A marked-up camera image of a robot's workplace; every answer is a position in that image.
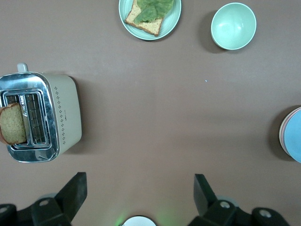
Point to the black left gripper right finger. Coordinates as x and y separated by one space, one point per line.
202 197

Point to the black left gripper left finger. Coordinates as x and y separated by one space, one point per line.
73 197

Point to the blue plate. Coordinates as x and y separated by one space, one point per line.
294 136

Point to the beige chrome toaster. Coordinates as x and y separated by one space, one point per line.
65 113

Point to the toasted bread slice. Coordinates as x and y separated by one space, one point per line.
13 124

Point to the brown table cover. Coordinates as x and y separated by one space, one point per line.
150 106

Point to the green bowl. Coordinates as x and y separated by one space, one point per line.
232 26

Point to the green plate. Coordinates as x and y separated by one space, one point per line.
172 21

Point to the brown bread slice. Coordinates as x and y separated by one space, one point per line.
150 26

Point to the green lettuce leaf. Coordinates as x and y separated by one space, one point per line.
150 10

